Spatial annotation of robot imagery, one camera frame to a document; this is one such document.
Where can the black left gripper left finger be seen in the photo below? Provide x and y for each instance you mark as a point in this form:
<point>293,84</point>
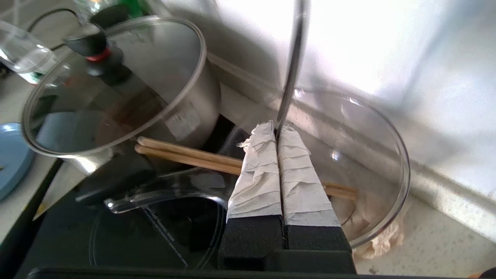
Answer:
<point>255,186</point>

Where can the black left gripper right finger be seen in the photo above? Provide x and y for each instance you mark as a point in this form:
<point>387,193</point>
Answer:
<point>302,193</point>

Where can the metal spoon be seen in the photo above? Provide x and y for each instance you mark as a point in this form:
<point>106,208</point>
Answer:
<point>296,50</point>

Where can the brown wooden stick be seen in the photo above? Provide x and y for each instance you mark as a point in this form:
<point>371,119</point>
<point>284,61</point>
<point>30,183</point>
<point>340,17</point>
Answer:
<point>182,161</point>
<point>186,151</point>

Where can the clear glass bowl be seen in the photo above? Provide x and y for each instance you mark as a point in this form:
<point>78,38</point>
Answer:
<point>368,135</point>

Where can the crumpled beige tissue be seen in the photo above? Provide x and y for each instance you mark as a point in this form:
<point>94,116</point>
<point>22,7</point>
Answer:
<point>383,240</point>

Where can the glass pot lid black knob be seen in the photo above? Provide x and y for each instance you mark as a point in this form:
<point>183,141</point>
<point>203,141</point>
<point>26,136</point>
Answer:
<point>135,77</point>

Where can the black stove top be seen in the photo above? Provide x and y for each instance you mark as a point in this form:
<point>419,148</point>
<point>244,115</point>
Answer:
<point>58,240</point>

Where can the green glass bottle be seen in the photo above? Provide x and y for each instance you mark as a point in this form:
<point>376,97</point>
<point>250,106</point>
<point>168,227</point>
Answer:
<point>131,7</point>

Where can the blue plate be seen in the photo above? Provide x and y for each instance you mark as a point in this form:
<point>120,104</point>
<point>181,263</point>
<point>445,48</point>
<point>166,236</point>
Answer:
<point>11,162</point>

